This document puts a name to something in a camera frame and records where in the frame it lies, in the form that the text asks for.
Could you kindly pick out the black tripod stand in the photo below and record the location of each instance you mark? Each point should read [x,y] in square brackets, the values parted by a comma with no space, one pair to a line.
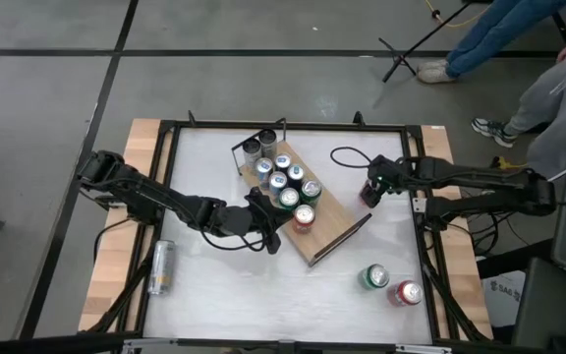
[401,58]

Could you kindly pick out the dark grey cabinet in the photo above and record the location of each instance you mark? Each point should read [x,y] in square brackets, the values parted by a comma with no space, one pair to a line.
[543,305]

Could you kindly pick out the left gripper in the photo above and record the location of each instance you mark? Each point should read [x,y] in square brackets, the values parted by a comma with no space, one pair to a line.
[234,221]

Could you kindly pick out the green Sprite can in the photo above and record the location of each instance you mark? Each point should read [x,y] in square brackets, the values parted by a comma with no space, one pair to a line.
[289,196]
[373,277]
[311,189]

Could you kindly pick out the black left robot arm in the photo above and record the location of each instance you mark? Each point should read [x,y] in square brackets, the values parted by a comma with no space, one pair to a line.
[150,194]

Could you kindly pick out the person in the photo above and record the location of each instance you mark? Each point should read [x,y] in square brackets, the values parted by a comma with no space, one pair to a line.
[489,34]
[558,108]

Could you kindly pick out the white labelled box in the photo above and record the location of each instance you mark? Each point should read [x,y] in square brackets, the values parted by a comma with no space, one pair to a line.
[501,305]

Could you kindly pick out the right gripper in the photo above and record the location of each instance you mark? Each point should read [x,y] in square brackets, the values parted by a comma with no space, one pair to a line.
[386,169]

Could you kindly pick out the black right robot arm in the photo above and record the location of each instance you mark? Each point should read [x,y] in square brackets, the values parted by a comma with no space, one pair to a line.
[469,177]

